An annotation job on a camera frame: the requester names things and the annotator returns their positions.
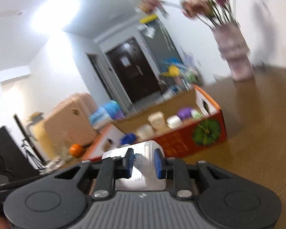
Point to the grey refrigerator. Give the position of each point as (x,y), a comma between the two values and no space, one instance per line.
(158,52)

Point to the purple round thing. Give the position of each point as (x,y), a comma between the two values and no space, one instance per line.
(184,113)

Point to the yellow watering can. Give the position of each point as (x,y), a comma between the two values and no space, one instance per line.
(174,71)

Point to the orange cardboard box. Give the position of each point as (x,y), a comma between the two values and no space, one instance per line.
(181,143)

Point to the orange fruit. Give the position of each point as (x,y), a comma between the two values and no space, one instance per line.
(76,150)

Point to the pink ribbed suitcase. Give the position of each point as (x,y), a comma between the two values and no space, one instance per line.
(66,121)

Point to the bright ceiling light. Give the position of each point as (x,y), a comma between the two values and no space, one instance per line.
(54,12)

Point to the small white cup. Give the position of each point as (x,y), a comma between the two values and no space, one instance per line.
(174,122)

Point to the small blue thing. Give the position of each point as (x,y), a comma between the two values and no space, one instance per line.
(128,138)

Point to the white plastic bottle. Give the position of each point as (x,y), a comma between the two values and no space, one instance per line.
(145,155)

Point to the dark brown door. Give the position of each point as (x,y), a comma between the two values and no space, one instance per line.
(133,69)

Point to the white bin with blue bag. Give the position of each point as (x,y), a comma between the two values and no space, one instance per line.
(107,114)

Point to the white and green thing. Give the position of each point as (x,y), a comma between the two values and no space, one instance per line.
(196,115)

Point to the blue plastic thing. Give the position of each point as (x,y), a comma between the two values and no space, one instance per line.
(172,63)

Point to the yellow box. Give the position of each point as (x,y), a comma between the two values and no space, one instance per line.
(148,18)

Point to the beige jar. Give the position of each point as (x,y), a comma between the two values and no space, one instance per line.
(158,121)

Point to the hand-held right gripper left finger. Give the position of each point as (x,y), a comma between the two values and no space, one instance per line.
(130,164)

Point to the purple feathery plant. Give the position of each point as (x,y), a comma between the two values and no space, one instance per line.
(189,57)

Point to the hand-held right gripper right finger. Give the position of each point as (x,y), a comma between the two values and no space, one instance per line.
(159,165)

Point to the side door frame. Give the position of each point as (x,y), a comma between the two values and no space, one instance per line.
(97,76)

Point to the dried pink roses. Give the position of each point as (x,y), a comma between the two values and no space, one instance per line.
(205,2)

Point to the pink ribbed vase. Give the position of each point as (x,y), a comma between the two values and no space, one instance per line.
(236,52)

